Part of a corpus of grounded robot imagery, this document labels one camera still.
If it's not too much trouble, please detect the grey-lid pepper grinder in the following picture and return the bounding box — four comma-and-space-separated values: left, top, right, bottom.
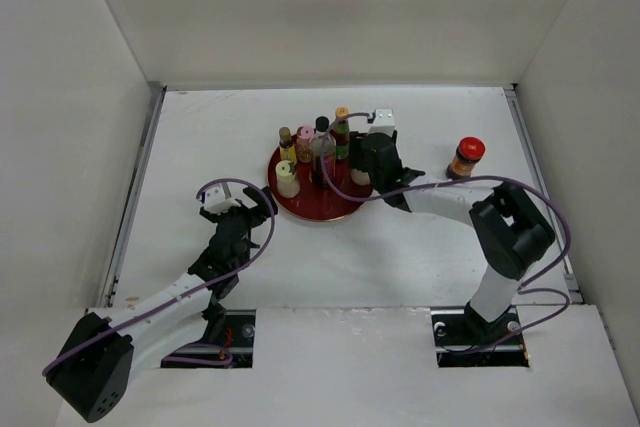
350, 168, 370, 186

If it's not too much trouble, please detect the yellow-lid spice shaker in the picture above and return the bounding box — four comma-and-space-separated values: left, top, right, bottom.
275, 160, 300, 199

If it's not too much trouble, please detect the green-label sauce bottle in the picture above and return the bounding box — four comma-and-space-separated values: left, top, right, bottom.
332, 107, 350, 161

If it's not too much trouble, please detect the small yellow-label oil bottle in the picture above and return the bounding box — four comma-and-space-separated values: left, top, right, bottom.
279, 127, 297, 166

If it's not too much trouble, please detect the dark soy sauce bottle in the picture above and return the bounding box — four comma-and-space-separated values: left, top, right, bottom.
310, 116, 336, 188

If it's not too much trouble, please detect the pink-lid spice shaker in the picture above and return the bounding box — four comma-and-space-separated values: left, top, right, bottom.
295, 125, 315, 163

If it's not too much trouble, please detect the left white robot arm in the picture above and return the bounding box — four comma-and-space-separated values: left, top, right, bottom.
43, 179, 277, 423

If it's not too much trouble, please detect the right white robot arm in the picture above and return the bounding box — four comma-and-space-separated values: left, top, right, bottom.
349, 132, 556, 343

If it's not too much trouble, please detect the round red lacquer tray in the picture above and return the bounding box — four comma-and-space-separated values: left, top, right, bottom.
267, 145, 372, 222

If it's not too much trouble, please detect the red-lid chili sauce jar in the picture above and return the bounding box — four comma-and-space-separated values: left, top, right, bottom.
445, 136, 486, 180

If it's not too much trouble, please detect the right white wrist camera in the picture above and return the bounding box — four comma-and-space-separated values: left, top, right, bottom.
367, 108, 396, 138

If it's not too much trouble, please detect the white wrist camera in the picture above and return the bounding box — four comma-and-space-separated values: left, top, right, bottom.
367, 108, 396, 138
197, 183, 239, 216

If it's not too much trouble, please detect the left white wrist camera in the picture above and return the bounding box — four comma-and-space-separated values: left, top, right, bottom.
197, 183, 239, 216

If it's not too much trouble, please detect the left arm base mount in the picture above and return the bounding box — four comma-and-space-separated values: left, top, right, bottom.
160, 310, 257, 369

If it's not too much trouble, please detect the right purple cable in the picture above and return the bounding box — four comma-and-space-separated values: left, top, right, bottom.
319, 111, 572, 353

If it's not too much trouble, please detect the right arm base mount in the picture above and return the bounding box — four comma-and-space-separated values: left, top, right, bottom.
431, 307, 529, 368

